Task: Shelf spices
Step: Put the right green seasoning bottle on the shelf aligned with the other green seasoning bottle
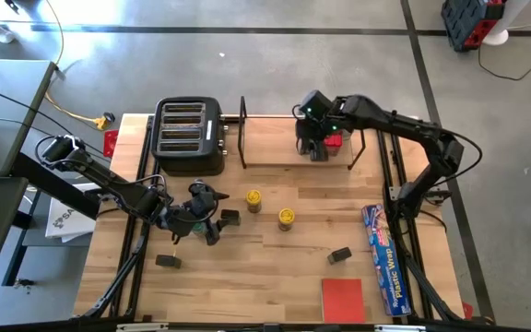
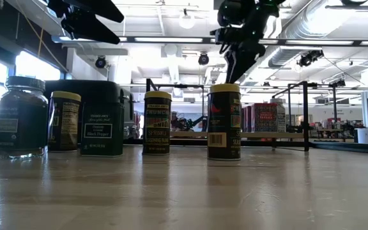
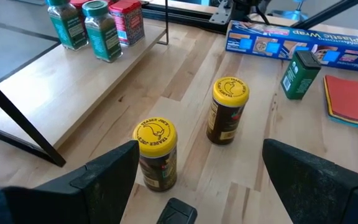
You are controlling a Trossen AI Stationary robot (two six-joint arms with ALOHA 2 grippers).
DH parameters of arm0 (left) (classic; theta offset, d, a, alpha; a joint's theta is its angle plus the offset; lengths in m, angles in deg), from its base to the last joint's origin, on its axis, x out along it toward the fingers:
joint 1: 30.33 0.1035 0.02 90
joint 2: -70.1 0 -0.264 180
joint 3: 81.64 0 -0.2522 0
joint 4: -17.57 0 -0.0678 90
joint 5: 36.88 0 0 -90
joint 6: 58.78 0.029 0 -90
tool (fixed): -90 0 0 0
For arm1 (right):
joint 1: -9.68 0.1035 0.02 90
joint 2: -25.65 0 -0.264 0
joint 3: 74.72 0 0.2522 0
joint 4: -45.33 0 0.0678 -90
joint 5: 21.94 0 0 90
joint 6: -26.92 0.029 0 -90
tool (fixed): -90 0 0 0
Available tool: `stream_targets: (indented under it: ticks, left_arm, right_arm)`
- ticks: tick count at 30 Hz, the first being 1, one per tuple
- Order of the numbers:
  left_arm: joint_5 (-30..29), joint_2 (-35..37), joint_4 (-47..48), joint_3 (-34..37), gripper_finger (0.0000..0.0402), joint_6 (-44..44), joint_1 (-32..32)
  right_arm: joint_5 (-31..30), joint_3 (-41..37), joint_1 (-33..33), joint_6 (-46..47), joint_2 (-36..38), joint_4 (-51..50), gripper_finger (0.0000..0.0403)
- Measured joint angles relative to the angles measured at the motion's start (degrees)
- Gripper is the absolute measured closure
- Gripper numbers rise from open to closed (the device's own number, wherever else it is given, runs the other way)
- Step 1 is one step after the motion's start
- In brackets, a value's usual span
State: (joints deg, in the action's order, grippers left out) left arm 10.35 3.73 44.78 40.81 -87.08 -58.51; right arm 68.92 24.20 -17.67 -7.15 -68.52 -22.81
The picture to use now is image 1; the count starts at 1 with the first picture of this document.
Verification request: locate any red square mat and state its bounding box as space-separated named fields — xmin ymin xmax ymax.
xmin=321 ymin=278 xmax=367 ymax=325

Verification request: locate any small black block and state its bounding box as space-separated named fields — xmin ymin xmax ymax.
xmin=326 ymin=246 xmax=353 ymax=266
xmin=155 ymin=254 xmax=183 ymax=270
xmin=220 ymin=208 xmax=242 ymax=227

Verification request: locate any yellow extension cable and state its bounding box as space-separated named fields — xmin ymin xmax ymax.
xmin=43 ymin=0 xmax=110 ymax=128

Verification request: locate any wooden shelf black metal frame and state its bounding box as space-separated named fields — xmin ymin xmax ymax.
xmin=237 ymin=95 xmax=368 ymax=171

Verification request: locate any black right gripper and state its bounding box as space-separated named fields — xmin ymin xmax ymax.
xmin=295 ymin=117 xmax=340 ymax=162

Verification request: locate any white printed paper box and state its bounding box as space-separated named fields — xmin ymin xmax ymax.
xmin=43 ymin=183 xmax=100 ymax=244

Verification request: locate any yellow cable plug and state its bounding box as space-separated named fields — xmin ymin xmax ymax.
xmin=94 ymin=112 xmax=116 ymax=132

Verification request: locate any silver metal bracket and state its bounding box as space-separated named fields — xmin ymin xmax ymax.
xmin=374 ymin=324 xmax=428 ymax=332
xmin=116 ymin=322 xmax=170 ymax=332

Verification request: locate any blue plastic wrap box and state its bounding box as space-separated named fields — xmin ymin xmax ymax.
xmin=360 ymin=203 xmax=413 ymax=317

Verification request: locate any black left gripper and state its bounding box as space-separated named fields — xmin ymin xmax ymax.
xmin=157 ymin=182 xmax=230 ymax=247

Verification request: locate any black four-slot toaster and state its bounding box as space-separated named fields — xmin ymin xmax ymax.
xmin=149 ymin=95 xmax=228 ymax=177

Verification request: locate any white pedestal base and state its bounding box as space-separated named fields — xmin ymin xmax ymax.
xmin=481 ymin=0 xmax=531 ymax=47

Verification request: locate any red lid spice tin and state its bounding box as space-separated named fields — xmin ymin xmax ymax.
xmin=324 ymin=133 xmax=344 ymax=157

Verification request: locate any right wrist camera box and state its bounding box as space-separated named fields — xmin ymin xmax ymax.
xmin=298 ymin=89 xmax=334 ymax=122

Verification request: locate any black and red storage crate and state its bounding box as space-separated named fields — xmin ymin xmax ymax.
xmin=440 ymin=0 xmax=507 ymax=53

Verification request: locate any black floor cable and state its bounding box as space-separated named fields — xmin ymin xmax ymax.
xmin=477 ymin=41 xmax=531 ymax=82

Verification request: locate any yellow lid spice jar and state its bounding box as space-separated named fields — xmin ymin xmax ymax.
xmin=277 ymin=207 xmax=296 ymax=232
xmin=245 ymin=188 xmax=263 ymax=214

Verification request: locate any gray side table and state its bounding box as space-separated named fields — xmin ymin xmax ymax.
xmin=0 ymin=58 xmax=58 ymax=177

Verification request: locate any black table frame rail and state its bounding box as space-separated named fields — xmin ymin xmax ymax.
xmin=74 ymin=113 xmax=157 ymax=324
xmin=375 ymin=128 xmax=481 ymax=324

